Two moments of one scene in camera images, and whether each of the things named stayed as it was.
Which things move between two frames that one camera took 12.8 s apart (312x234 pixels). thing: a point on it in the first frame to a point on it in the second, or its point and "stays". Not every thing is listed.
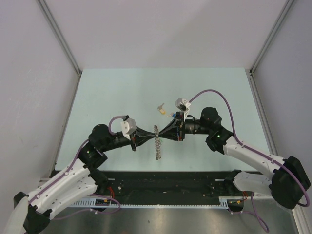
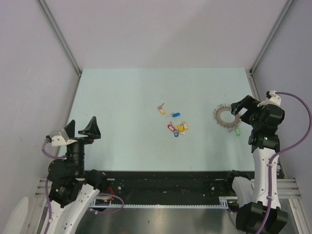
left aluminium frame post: [60, 36] stays
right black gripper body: [181, 130] to [257, 123]
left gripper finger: [141, 140] to [92, 130]
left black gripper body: [132, 139] to [80, 143]
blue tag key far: [173, 115] stays
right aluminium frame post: [288, 4] stays
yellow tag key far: [160, 108] stays
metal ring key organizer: [157, 143] to [217, 115]
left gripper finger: [141, 132] to [70, 128]
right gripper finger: [172, 135] to [246, 115]
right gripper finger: [174, 124] to [241, 107]
